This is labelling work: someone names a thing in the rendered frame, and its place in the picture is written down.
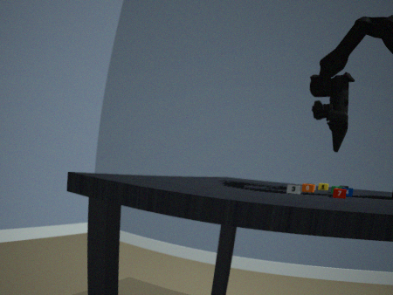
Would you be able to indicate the yellow digit block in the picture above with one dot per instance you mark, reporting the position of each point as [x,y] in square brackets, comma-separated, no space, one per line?
[323,186]

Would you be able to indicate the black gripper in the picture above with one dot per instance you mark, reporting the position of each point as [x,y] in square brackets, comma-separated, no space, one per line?
[338,119]

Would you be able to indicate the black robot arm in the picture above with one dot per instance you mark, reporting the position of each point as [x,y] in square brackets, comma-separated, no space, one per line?
[322,85]

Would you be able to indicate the blue block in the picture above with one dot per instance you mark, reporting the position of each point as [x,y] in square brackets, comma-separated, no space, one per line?
[349,192]

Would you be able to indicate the white block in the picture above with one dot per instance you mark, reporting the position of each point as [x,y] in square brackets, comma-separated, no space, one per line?
[294,189]

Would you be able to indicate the orange digit block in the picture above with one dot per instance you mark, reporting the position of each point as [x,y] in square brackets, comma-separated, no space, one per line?
[308,188]

